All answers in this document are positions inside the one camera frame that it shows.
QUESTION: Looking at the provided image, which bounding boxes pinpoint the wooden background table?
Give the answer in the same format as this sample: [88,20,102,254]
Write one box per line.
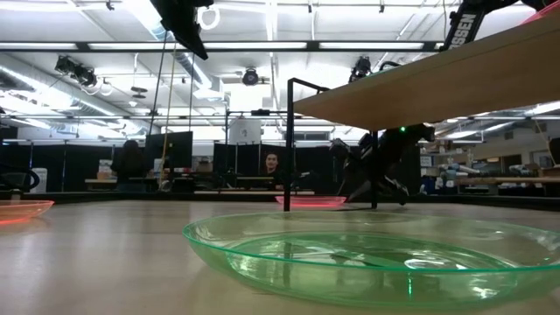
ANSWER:
[457,176,560,186]
[84,177,159,193]

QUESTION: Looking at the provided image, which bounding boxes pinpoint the seated person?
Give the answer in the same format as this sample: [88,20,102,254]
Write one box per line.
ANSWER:
[262,150,285,189]

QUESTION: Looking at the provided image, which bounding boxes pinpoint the black office chair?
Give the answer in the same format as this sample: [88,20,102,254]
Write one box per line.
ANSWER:
[0,168,41,196]

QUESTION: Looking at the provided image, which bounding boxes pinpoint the standing person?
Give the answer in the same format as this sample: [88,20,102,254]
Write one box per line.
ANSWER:
[109,139,150,193]

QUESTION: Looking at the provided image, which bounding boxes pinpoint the white trash bin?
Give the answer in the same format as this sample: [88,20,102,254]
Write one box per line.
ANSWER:
[30,168,48,193]

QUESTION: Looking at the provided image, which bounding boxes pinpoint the black hanging cable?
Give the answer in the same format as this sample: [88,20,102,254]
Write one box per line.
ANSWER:
[147,30,168,136]

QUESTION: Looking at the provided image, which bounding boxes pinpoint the wide black partition curtain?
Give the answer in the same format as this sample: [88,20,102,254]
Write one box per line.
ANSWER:
[213,142,422,196]

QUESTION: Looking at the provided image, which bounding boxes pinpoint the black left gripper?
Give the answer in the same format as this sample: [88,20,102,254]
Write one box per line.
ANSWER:
[150,0,215,61]

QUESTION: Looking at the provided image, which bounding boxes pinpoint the wooden shelf with black legs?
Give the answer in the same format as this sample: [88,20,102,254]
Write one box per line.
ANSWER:
[282,10,560,214]

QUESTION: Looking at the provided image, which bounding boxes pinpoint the black overhead camera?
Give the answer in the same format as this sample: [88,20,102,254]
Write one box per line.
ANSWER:
[241,67,260,87]

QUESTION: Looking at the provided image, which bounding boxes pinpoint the black partition panel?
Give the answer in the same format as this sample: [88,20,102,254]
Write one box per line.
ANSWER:
[145,130,193,183]

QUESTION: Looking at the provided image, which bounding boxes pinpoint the black overhead frame beam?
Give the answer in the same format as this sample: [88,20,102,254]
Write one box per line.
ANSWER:
[0,41,445,54]

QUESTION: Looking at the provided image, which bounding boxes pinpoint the white cable loop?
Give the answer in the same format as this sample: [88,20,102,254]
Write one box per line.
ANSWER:
[197,4,221,32]

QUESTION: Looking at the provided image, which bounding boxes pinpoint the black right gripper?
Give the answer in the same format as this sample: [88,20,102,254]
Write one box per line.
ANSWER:
[336,129,411,207]

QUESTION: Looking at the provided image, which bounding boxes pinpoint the yellow hanging cable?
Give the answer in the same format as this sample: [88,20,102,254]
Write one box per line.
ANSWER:
[159,41,177,183]

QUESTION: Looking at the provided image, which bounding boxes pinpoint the black ceiling spotlight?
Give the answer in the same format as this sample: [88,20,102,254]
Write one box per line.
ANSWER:
[348,55,374,83]
[54,55,98,88]

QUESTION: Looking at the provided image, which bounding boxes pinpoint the white hanging sign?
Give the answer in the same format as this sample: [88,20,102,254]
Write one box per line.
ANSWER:
[227,116,263,145]

